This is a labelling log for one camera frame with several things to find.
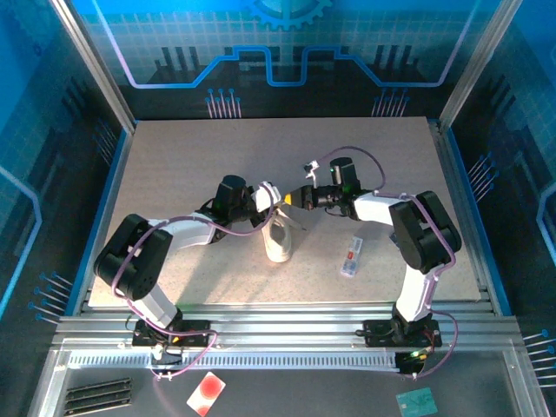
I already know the white shoelace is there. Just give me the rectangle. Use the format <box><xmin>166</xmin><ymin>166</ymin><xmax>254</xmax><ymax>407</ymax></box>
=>
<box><xmin>268</xmin><ymin>206</ymin><xmax>308</xmax><ymax>238</ymax></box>

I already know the white canvas shoe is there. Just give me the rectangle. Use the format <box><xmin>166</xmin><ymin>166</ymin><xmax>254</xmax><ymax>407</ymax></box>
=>
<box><xmin>261</xmin><ymin>208</ymin><xmax>294</xmax><ymax>263</ymax></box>

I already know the clear plastic box with label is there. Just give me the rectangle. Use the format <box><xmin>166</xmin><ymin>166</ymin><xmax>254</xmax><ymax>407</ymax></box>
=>
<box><xmin>339</xmin><ymin>235</ymin><xmax>365</xmax><ymax>279</ymax></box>

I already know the black controller board with lights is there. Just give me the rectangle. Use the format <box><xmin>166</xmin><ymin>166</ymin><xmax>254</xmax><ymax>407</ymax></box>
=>
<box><xmin>394</xmin><ymin>348</ymin><xmax>432</xmax><ymax>376</ymax></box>

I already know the red and white card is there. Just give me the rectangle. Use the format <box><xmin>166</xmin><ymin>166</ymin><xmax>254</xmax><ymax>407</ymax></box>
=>
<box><xmin>186</xmin><ymin>371</ymin><xmax>228</xmax><ymax>417</ymax></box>

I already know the green card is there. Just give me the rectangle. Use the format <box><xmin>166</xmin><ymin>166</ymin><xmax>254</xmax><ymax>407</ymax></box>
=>
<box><xmin>395</xmin><ymin>387</ymin><xmax>439</xmax><ymax>417</ymax></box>

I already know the black slotted grille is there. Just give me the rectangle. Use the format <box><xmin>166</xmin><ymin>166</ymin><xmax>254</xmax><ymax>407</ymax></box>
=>
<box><xmin>63</xmin><ymin>377</ymin><xmax>133</xmax><ymax>416</ymax></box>

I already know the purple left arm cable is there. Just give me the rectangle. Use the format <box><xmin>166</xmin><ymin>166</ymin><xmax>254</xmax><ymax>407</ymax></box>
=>
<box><xmin>111</xmin><ymin>190</ymin><xmax>277</xmax><ymax>383</ymax></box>

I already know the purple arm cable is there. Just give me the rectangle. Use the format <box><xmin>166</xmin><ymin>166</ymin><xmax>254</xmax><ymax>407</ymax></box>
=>
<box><xmin>314</xmin><ymin>146</ymin><xmax>460</xmax><ymax>380</ymax></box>
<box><xmin>111</xmin><ymin>190</ymin><xmax>277</xmax><ymax>383</ymax></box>

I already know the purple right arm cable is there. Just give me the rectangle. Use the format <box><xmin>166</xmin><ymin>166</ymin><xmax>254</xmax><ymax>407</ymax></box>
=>
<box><xmin>314</xmin><ymin>146</ymin><xmax>460</xmax><ymax>380</ymax></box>

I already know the aluminium side rail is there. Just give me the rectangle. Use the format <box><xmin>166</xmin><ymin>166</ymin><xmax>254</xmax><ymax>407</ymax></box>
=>
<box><xmin>427</xmin><ymin>120</ymin><xmax>500</xmax><ymax>314</ymax></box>

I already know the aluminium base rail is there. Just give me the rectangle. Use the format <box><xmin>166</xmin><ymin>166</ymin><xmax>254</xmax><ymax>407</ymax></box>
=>
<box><xmin>56</xmin><ymin>301</ymin><xmax>520</xmax><ymax>349</ymax></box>

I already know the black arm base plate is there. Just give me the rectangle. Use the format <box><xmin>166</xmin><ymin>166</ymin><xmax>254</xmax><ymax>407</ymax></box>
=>
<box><xmin>131</xmin><ymin>319</ymin><xmax>212</xmax><ymax>349</ymax></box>
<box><xmin>362</xmin><ymin>319</ymin><xmax>443</xmax><ymax>349</ymax></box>

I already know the slotted grey cable duct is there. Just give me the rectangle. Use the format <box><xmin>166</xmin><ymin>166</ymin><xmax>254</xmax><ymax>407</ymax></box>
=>
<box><xmin>68</xmin><ymin>347</ymin><xmax>400</xmax><ymax>371</ymax></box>

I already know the aluminium frame post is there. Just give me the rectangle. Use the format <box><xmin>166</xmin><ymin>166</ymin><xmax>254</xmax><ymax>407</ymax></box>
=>
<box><xmin>437</xmin><ymin>0</ymin><xmax>523</xmax><ymax>127</ymax></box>
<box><xmin>50</xmin><ymin>0</ymin><xmax>136</xmax><ymax>134</ymax></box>

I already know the aluminium frame beam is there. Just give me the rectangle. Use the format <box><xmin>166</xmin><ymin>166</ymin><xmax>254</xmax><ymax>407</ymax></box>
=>
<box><xmin>503</xmin><ymin>347</ymin><xmax>553</xmax><ymax>417</ymax></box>
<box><xmin>25</xmin><ymin>347</ymin><xmax>73</xmax><ymax>417</ymax></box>

